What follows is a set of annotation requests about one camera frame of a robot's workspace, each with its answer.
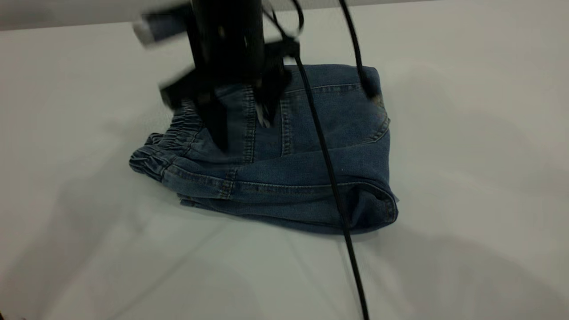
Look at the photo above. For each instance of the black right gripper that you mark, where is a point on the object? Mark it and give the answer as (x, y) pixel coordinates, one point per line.
(231, 71)

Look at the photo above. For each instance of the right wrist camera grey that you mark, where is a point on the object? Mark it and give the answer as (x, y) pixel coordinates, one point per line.
(160, 26)

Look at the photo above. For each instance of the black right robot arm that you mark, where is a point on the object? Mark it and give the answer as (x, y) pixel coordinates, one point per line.
(226, 22)

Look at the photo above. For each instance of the blue denim pants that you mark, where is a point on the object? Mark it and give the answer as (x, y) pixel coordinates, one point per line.
(289, 195)

